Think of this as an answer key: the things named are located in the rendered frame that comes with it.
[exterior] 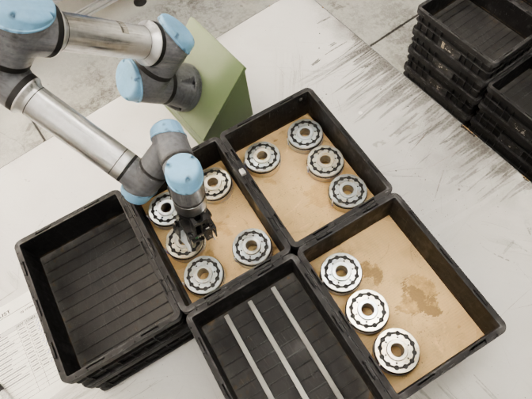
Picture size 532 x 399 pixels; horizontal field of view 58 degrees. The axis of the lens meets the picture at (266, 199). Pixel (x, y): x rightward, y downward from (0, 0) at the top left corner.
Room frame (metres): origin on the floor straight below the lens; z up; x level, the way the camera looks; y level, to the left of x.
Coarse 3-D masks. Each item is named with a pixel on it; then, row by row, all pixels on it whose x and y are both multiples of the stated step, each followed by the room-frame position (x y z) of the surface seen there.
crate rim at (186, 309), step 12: (204, 144) 0.76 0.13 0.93; (228, 156) 0.70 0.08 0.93; (252, 192) 0.58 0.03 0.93; (132, 204) 0.62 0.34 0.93; (264, 216) 0.51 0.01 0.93; (144, 228) 0.54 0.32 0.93; (276, 228) 0.47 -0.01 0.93; (156, 252) 0.47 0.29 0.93; (288, 252) 0.40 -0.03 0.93; (264, 264) 0.38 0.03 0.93; (168, 276) 0.41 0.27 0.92; (240, 276) 0.37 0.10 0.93; (228, 288) 0.35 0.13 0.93; (180, 300) 0.34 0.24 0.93; (204, 300) 0.33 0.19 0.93
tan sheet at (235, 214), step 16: (240, 192) 0.64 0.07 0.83; (144, 208) 0.65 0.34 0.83; (208, 208) 0.61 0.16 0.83; (224, 208) 0.60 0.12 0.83; (240, 208) 0.59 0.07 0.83; (224, 224) 0.56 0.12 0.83; (240, 224) 0.55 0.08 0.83; (256, 224) 0.54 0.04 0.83; (160, 240) 0.55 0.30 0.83; (208, 240) 0.52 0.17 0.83; (224, 240) 0.51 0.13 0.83; (224, 256) 0.46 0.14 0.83; (240, 272) 0.41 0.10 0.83
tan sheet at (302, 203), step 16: (288, 128) 0.82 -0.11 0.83; (288, 160) 0.71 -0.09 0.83; (304, 160) 0.70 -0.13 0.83; (272, 176) 0.67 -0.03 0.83; (288, 176) 0.66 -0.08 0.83; (304, 176) 0.65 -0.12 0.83; (272, 192) 0.62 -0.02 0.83; (288, 192) 0.61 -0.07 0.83; (304, 192) 0.60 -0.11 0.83; (320, 192) 0.59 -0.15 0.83; (368, 192) 0.56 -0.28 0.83; (288, 208) 0.56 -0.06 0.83; (304, 208) 0.55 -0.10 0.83; (320, 208) 0.55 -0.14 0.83; (288, 224) 0.52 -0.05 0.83; (304, 224) 0.51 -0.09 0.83; (320, 224) 0.50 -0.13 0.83
